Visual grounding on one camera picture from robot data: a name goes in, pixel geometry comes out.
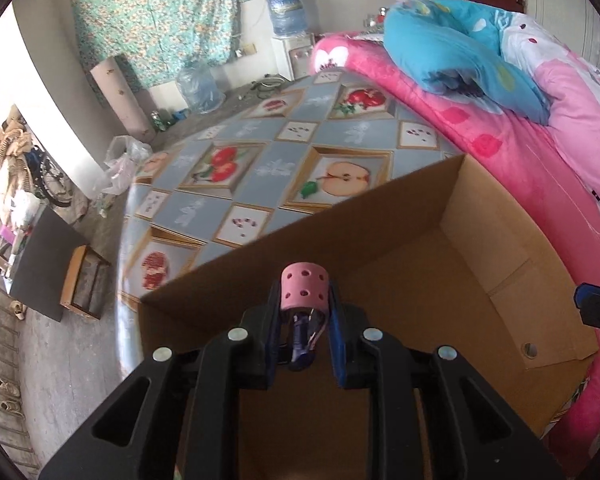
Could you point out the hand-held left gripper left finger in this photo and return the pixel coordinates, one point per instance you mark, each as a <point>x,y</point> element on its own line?
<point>273,340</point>

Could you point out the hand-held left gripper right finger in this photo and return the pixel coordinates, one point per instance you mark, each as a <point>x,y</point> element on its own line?
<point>336,340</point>

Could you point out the pink perforated cylinder charm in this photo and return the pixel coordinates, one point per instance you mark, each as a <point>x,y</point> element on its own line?
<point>305,287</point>

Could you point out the brown cardboard box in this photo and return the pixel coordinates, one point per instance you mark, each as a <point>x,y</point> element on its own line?
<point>430,270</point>

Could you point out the hot pink floral blanket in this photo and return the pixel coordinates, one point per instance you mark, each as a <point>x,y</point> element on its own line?
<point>530,170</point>

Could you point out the fruit print tablecloth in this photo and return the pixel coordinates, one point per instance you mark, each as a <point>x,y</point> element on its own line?
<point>280,160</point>

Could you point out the wooden crate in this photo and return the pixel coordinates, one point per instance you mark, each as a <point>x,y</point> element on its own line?
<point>85,282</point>

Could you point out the crumpled clear plastic bag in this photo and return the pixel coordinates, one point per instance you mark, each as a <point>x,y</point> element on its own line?
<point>122,160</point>

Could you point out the black low table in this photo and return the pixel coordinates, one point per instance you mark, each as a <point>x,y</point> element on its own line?
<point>45,270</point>

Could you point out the clear empty water jug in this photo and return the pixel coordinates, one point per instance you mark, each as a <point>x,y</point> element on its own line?
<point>200,87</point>

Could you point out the beige shoe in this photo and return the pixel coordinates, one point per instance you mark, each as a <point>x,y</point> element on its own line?
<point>9,406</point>
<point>7,388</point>

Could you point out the wheelchair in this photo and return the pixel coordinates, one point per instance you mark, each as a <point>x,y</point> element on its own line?
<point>47,180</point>

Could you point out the white water dispenser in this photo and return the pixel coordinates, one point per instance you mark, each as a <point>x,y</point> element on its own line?
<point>295,57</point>

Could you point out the beige cardboard roll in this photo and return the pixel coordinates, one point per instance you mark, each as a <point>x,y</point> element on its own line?
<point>122,97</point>

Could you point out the white panelled cabinet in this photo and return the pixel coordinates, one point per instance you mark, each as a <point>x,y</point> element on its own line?
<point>580,10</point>

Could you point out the blue and pink cartoon quilt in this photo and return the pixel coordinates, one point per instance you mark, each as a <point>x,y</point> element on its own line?
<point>430,45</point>

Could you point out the beige clothes pile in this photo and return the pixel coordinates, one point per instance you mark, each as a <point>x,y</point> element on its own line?
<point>10,142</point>

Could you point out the green floral hanging cloth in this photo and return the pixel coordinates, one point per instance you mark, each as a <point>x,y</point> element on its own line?
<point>155,10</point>

